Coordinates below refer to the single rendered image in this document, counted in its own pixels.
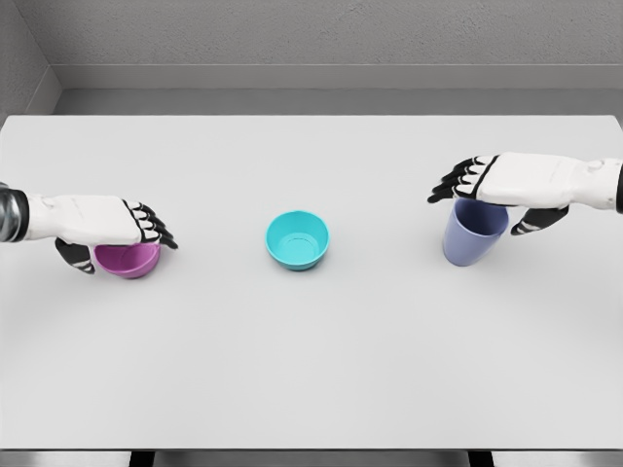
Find teal bowl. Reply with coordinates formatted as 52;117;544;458
264;209;333;272

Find purple bowl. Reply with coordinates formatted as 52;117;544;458
92;241;162;280

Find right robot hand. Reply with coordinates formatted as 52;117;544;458
426;152;571;237

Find blue-violet cup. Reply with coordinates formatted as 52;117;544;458
441;196;510;268

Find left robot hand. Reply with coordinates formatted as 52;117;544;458
54;195;179;275

